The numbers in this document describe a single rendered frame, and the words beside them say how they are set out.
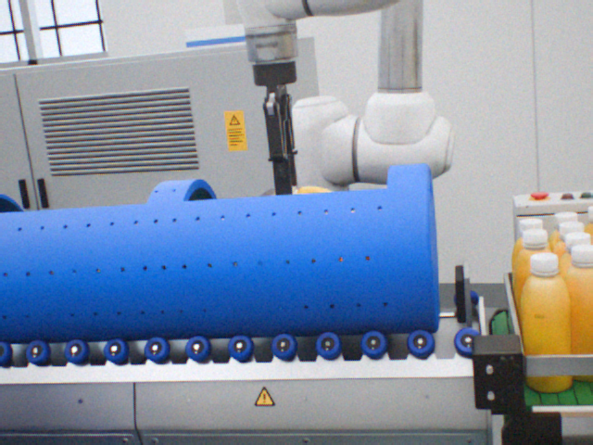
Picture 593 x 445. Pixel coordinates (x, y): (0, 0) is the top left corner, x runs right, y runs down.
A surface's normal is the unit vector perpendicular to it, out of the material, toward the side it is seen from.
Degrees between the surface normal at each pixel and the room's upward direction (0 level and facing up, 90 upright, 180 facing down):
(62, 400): 70
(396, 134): 87
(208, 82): 90
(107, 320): 118
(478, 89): 90
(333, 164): 96
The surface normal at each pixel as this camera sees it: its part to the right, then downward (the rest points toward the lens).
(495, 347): -0.11, -0.97
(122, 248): -0.21, -0.20
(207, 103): -0.31, 0.25
